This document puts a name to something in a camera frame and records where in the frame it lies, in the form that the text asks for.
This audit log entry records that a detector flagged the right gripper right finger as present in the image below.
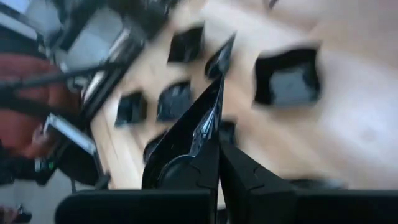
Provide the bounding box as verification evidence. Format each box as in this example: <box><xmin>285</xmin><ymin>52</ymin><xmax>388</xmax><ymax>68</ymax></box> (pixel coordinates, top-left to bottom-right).
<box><xmin>220</xmin><ymin>141</ymin><xmax>296</xmax><ymax>224</ymax></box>

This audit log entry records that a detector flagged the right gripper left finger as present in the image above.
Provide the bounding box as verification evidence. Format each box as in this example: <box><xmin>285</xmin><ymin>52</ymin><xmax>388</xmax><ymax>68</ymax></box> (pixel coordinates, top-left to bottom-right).
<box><xmin>178</xmin><ymin>139</ymin><xmax>220</xmax><ymax>190</ymax></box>

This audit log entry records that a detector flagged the person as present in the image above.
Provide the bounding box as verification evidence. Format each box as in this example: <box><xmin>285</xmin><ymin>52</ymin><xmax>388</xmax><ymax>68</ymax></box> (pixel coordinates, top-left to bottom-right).
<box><xmin>0</xmin><ymin>51</ymin><xmax>83</xmax><ymax>159</ymax></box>

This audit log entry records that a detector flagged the black aluminium table frame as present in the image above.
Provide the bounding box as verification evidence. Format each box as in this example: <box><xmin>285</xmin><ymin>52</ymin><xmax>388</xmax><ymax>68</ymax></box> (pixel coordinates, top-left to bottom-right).
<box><xmin>79</xmin><ymin>26</ymin><xmax>147</xmax><ymax>121</ymax></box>

